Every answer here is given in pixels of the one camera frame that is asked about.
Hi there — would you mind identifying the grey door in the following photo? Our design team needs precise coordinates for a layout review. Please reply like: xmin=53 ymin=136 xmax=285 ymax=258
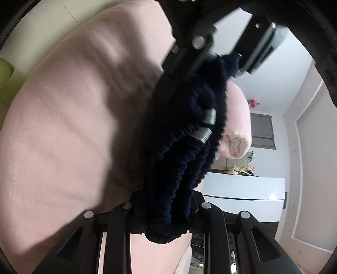
xmin=250 ymin=113 xmax=276 ymax=150

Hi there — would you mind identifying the pink bed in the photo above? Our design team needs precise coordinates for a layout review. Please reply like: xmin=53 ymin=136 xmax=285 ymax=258
xmin=0 ymin=0 xmax=201 ymax=274

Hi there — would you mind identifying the white wardrobe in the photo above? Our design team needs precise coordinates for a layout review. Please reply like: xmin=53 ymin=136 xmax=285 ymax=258
xmin=201 ymin=172 xmax=287 ymax=224

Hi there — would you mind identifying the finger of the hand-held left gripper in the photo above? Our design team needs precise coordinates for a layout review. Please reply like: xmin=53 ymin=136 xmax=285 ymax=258
xmin=233 ymin=14 xmax=277 ymax=77
xmin=155 ymin=31 xmax=218 ymax=106

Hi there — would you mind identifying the rolled pink quilt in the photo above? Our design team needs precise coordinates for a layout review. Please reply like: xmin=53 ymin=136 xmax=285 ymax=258
xmin=217 ymin=80 xmax=252 ymax=160

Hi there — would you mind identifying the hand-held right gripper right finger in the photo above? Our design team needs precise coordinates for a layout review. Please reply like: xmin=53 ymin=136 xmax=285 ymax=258
xmin=190 ymin=192 xmax=302 ymax=274

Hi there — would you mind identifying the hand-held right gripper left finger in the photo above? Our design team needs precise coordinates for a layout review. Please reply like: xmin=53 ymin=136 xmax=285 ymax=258
xmin=36 ymin=192 xmax=146 ymax=274

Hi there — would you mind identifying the beige cabinet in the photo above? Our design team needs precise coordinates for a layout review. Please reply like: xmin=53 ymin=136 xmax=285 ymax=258
xmin=211 ymin=155 xmax=249 ymax=174

